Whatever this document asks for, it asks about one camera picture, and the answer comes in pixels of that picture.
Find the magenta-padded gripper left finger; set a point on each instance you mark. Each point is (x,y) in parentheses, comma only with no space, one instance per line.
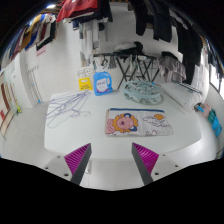
(78,159)

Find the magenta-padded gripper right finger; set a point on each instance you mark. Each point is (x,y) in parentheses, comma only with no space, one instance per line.
(145,159)

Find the cartoon print towel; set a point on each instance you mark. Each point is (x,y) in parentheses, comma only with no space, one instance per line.
(140,123)

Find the round pale blue peg hanger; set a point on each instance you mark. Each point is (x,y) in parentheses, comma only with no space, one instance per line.
(143,93)

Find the white oblong cushion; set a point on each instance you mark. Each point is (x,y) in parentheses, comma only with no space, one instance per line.
(181,96)

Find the yellow card package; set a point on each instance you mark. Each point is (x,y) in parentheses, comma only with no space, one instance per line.
(85,84)

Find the pink cloth item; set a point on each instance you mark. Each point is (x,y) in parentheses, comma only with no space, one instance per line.
(204,109)

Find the blue detergent bottle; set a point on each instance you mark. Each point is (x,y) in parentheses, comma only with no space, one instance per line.
(102,85)

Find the teal cloth bundle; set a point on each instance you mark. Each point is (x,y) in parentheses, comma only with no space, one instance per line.
(216,125)

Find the teal clothes hanger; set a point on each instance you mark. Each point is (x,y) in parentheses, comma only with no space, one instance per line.
(191,88)

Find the grey garment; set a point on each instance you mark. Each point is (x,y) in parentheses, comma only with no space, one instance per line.
(171,68)

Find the black folding drying rack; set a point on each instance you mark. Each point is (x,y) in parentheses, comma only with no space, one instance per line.
(125,66)

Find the white folded cloth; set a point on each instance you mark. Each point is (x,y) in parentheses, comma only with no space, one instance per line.
(125,46)

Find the white hanging garments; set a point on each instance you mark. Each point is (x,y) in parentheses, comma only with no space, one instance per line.
(87,43)

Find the row of colourful hanging garments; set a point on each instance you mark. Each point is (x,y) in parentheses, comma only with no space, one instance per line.
(36,33)

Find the row of dark hanging garments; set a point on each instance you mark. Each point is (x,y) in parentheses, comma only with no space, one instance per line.
(160,20)

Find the red hanging garment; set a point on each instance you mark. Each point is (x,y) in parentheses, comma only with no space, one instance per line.
(75,8)

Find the pink wall sign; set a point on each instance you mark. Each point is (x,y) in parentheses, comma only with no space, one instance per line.
(41,50)

